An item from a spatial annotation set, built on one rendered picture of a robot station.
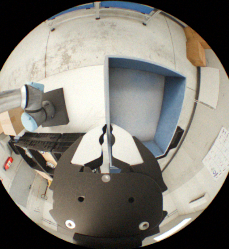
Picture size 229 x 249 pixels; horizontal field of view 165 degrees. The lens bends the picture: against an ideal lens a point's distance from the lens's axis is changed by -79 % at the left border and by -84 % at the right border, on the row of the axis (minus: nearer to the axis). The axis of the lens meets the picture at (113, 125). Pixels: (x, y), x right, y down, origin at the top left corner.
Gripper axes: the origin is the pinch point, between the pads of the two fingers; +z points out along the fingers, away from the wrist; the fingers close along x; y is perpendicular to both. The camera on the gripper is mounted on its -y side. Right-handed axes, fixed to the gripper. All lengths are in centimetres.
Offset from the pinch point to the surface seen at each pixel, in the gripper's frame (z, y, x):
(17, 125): 21, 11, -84
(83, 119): 40.8, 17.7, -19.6
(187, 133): 123, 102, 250
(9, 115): 16, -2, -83
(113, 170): 40, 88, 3
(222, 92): 48, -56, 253
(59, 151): 16.9, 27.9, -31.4
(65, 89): 40, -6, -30
